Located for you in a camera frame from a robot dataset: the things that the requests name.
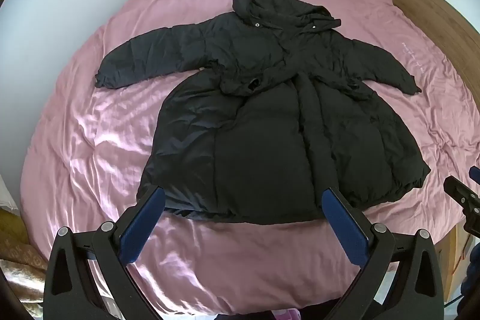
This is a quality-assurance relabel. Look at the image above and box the wooden bed side rail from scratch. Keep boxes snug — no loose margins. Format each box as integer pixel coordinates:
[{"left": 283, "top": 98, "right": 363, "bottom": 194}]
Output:
[{"left": 437, "top": 223, "right": 471, "bottom": 292}]

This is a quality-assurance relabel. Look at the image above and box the dark blue cloth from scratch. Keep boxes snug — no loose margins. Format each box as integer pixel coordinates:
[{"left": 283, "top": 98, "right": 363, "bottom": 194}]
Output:
[{"left": 462, "top": 241, "right": 480, "bottom": 307}]

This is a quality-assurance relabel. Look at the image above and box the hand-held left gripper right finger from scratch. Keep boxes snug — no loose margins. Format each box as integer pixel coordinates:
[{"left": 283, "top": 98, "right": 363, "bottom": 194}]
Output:
[{"left": 322, "top": 187, "right": 446, "bottom": 320}]

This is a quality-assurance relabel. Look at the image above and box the black cable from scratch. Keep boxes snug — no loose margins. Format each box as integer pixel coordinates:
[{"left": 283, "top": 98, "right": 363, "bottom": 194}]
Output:
[{"left": 444, "top": 288, "right": 467, "bottom": 310}]

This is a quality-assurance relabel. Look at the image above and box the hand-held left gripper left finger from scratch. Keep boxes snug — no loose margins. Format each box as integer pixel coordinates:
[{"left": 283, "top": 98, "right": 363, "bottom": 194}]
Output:
[{"left": 43, "top": 186, "right": 166, "bottom": 320}]

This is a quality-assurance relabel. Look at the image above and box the black puffer coat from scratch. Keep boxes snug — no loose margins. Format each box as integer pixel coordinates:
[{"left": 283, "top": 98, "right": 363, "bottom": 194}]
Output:
[{"left": 94, "top": 0, "right": 431, "bottom": 224}]

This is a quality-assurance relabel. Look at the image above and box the brown patterned blanket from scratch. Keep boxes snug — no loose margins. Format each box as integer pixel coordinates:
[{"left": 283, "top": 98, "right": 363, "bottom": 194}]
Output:
[{"left": 0, "top": 205, "right": 49, "bottom": 309}]

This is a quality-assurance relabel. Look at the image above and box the wooden bed headboard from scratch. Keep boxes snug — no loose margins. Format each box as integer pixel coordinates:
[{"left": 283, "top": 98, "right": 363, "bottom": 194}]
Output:
[{"left": 371, "top": 0, "right": 480, "bottom": 111}]

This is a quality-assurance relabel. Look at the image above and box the pink object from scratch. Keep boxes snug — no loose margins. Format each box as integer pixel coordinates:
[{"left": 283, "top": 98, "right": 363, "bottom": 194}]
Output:
[{"left": 273, "top": 309, "right": 301, "bottom": 320}]

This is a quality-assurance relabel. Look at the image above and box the pink bed sheet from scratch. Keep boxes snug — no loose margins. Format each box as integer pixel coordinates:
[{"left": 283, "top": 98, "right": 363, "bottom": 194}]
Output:
[{"left": 20, "top": 0, "right": 475, "bottom": 317}]

